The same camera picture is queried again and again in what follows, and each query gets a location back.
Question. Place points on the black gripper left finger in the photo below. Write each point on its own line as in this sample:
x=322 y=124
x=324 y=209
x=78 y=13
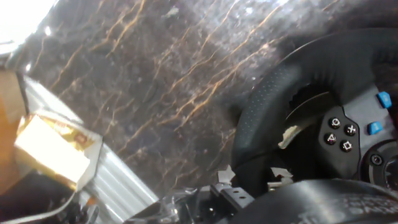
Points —
x=233 y=196

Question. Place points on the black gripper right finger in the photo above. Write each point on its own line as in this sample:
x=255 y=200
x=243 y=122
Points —
x=280 y=177

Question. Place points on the black racing steering wheel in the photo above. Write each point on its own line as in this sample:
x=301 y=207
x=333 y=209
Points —
x=264 y=109

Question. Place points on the dark marble pattern mat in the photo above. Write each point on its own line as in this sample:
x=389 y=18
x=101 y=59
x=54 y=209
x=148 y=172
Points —
x=155 y=77

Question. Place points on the brown cardboard box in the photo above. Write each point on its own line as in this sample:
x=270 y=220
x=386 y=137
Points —
x=9 y=140

